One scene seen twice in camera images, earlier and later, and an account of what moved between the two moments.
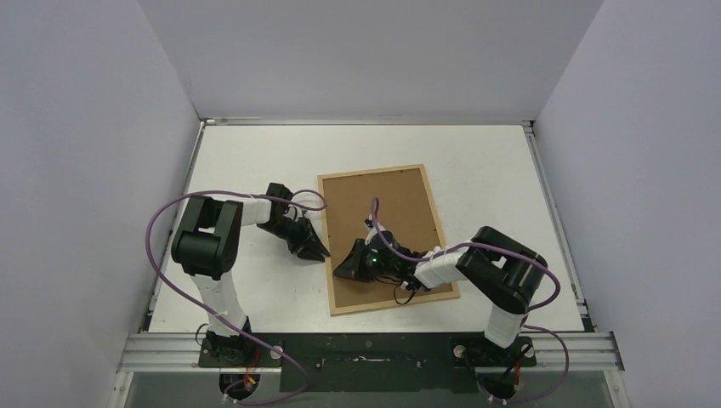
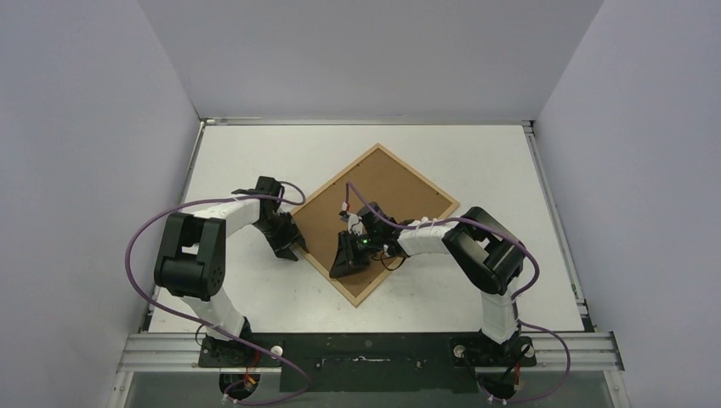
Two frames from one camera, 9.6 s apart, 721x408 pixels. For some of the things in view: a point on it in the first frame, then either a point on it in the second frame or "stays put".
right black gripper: [364, 258] to [354, 247]
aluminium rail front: [164, 353] stays put
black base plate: [401, 362] stays put
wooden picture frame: [392, 303] to [340, 176]
